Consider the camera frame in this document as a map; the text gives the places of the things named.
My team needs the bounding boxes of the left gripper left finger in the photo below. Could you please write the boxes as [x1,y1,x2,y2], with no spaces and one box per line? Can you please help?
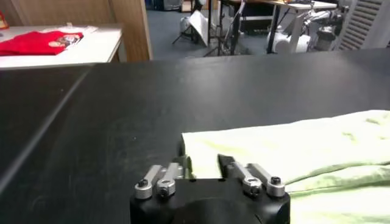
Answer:
[134,155,193,200]

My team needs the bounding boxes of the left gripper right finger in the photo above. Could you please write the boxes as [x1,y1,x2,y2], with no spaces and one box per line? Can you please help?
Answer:
[218,154,286,198]

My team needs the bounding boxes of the light green t-shirt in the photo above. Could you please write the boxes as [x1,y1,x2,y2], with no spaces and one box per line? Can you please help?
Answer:
[181,109,390,224]

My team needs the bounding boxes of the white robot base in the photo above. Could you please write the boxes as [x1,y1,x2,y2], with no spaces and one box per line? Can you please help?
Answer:
[266,9,348,54]

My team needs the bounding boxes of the black tripod stand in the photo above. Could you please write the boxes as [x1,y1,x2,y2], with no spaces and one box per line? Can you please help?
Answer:
[172,0,244,57]

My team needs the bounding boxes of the white side table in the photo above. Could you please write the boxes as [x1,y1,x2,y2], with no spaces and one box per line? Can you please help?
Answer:
[0,24,126,71]

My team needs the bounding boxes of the white reflector board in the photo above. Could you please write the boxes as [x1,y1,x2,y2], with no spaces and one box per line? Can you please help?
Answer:
[179,10,211,48]

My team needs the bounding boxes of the wooden partition screen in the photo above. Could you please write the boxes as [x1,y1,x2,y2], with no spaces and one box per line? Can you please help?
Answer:
[0,0,153,63]

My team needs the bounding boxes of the white standing desk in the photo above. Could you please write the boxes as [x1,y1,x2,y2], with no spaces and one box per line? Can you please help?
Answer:
[225,0,338,55]

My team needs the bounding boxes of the red folded t-shirt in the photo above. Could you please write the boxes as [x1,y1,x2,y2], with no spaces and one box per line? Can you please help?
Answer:
[0,30,85,57]

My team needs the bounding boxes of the white air cooler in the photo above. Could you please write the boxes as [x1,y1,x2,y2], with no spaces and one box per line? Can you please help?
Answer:
[335,0,390,51]

